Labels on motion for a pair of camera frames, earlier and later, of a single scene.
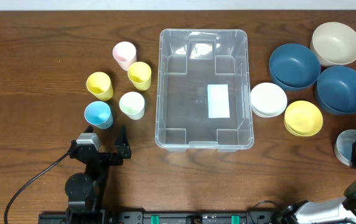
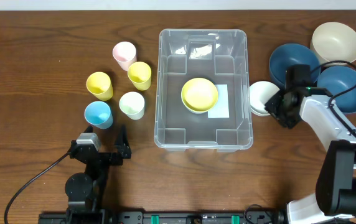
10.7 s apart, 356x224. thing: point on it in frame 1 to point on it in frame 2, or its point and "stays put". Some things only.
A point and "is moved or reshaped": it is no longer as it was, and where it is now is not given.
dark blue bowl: x=340 y=90 stays put
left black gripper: x=104 y=157 stays put
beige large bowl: x=335 y=44 stays put
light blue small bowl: x=343 y=147 is moved or reshaped
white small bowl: x=267 y=99 stays put
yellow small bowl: x=303 y=118 is moved or reshaped
